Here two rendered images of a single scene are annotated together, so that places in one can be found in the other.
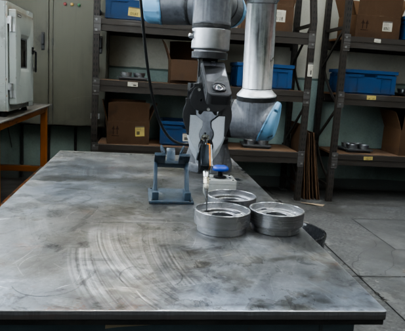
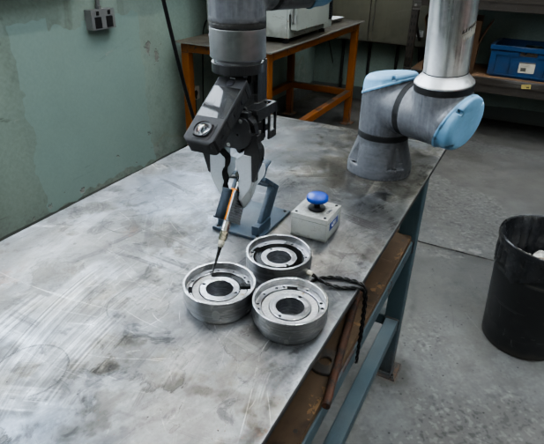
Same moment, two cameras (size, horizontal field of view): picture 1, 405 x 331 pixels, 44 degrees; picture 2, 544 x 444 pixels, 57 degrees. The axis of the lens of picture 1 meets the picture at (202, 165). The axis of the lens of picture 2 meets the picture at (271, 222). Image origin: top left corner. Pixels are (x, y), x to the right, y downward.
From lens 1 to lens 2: 66 cm
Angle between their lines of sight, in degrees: 37
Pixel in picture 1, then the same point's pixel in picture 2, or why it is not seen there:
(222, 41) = (236, 50)
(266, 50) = (456, 17)
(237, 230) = (214, 319)
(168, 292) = (3, 408)
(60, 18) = not seen: outside the picture
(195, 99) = not seen: hidden behind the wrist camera
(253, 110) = (425, 107)
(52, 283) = not seen: outside the picture
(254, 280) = (113, 425)
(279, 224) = (268, 328)
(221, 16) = (232, 11)
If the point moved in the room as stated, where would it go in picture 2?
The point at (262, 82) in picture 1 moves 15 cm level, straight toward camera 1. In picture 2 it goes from (444, 66) to (406, 79)
